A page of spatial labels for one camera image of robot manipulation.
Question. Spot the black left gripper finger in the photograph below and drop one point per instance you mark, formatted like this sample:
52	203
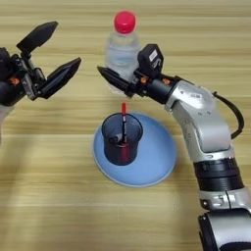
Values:
60	78
37	36

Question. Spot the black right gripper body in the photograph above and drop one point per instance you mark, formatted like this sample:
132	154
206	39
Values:
157	88

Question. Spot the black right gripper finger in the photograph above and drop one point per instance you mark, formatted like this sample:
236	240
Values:
114	80

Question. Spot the red capped black marker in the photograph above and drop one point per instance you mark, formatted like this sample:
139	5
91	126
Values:
124	108

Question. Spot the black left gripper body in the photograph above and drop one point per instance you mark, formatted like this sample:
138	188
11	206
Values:
13	81

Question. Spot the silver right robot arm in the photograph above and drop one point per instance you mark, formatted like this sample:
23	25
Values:
202	121

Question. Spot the black mesh pen cup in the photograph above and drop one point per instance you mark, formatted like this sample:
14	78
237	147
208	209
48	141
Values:
112	153

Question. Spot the blue round plate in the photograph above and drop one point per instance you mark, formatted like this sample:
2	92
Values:
153	160

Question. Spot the clear water bottle red cap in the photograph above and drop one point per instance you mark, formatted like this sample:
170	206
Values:
122	52

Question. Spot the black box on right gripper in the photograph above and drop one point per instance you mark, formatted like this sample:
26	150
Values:
148	65

